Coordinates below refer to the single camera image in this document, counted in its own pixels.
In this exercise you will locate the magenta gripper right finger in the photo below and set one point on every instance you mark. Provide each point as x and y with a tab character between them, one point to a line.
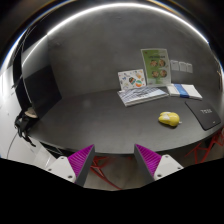
154	166

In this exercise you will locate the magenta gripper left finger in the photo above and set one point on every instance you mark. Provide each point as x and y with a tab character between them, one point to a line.
74	168

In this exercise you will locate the yellow computer mouse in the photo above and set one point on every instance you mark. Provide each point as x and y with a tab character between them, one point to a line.
169	118

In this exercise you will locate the red chair left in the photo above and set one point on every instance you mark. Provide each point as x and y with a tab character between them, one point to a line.
98	163

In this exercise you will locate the red chair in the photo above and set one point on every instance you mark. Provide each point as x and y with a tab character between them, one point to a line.
98	163
216	139

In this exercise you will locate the black backpack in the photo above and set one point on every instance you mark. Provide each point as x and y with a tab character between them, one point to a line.
24	121

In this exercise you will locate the red chair right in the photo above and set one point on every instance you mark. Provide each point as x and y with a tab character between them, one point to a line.
216	139

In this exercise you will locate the white and blue box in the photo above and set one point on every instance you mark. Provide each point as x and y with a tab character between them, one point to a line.
184	91

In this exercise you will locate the colourful sticker card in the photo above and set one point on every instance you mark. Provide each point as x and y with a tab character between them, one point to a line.
131	79

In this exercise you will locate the green poster sign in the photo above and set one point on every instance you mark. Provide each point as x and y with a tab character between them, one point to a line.
157	66

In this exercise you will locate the white wall sockets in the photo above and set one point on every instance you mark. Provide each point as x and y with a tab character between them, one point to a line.
181	66

